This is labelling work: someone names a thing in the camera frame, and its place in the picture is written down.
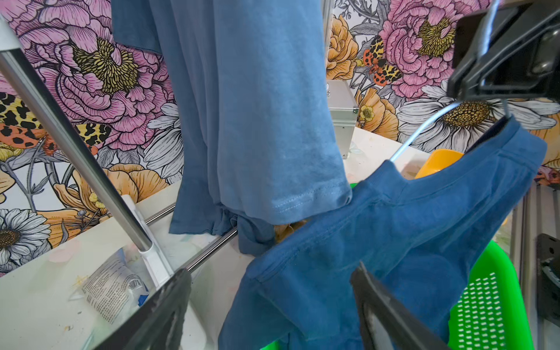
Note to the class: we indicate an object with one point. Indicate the dark blue t-shirt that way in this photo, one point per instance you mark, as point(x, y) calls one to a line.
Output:
point(505, 151)

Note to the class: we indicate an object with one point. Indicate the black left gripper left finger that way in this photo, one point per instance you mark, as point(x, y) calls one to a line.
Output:
point(159, 323)

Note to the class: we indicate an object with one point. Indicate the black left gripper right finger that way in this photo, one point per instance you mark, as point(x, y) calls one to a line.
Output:
point(384, 322)

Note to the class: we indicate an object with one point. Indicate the green perforated plastic basket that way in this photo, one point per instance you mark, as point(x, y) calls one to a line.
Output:
point(485, 302)

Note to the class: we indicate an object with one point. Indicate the silver metal case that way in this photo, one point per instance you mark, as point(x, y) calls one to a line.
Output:
point(344, 113)

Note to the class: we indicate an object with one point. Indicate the metal clothes rack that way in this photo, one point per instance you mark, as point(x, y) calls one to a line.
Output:
point(19, 73)

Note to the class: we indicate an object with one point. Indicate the light blue t-shirt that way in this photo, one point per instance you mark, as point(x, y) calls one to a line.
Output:
point(250, 84)

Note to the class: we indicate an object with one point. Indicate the tan tank top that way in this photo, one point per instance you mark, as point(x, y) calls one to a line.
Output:
point(283, 231)

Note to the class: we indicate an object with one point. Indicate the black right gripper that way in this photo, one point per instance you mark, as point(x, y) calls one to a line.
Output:
point(513, 55)

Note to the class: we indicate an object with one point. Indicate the crumpled plastic packet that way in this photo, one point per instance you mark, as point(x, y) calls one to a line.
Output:
point(115, 291)

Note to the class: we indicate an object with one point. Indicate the yellow plastic tray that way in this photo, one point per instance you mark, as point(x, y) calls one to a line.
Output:
point(438, 160)

